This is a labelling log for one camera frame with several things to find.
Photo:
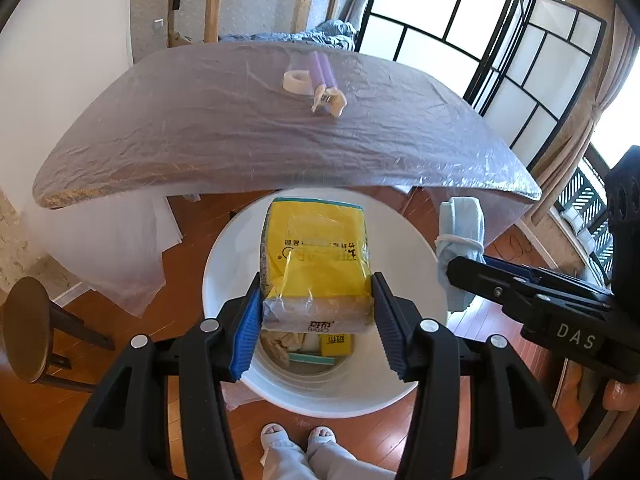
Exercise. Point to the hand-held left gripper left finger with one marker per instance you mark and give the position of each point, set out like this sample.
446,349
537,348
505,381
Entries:
247,340

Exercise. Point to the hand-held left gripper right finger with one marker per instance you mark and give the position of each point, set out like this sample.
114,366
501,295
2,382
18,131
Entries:
392,340

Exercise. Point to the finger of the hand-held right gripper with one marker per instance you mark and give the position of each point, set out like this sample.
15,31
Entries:
510,269
480,277

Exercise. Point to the brown paper towel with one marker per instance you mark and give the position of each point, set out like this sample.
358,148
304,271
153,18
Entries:
280,344

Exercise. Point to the small yellow tissue packet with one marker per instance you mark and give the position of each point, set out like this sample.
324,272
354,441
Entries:
337,346

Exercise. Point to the blue face mask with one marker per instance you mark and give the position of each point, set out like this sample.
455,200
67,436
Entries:
460,220

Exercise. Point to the white plastic bucket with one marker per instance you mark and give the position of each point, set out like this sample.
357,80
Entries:
230,255

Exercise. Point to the large yellow tissue pack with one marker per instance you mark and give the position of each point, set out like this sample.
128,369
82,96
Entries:
315,260

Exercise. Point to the small teal box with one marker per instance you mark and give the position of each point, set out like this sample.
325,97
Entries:
310,358

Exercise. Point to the white slipper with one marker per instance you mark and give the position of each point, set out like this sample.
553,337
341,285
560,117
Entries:
321,436
274,432

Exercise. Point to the black lattice railing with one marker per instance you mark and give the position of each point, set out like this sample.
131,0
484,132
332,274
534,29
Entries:
585,195

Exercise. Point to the person's grey trousers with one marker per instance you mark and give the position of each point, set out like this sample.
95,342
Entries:
310,462

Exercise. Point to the black-framed paper screen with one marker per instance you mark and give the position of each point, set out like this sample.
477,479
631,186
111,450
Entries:
425,5
550,60

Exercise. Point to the round brown stool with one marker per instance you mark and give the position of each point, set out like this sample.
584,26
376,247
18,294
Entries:
30,330

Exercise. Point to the table with plastic cover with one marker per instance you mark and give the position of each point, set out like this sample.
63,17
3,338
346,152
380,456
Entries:
200,125

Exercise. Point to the beige plastic clip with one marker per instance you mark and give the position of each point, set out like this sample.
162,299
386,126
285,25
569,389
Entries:
332,102

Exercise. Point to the beige curtain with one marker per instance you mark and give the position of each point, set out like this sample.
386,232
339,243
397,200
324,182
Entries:
615,60

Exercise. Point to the white tape roll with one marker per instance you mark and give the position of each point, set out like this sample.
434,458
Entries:
291,82

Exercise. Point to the purple plastic tube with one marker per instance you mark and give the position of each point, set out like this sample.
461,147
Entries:
320,70

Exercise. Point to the grey-blue blanket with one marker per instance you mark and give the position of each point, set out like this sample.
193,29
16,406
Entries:
325,35

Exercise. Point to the wooden bunk bed frame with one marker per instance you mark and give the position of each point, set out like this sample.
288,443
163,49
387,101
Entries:
215,0

